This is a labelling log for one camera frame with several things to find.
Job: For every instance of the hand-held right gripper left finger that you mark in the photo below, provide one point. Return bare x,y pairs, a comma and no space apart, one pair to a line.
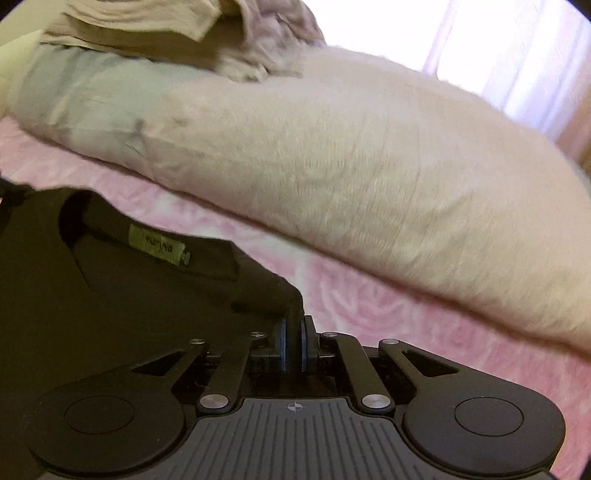
287,344

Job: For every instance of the cream pillow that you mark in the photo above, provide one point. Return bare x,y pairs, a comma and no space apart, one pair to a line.
351,175

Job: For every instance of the black t-shirt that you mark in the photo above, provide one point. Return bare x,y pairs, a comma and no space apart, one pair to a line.
115,295

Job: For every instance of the pink floral blanket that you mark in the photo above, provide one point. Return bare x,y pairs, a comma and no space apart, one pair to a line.
369,304

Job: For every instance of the folded beige cloth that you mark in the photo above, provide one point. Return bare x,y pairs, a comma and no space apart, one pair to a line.
138,27

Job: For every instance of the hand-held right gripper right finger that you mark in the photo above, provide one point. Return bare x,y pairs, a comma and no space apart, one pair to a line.
304,344

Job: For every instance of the white sheer curtain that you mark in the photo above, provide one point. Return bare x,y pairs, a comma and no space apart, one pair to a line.
517,50

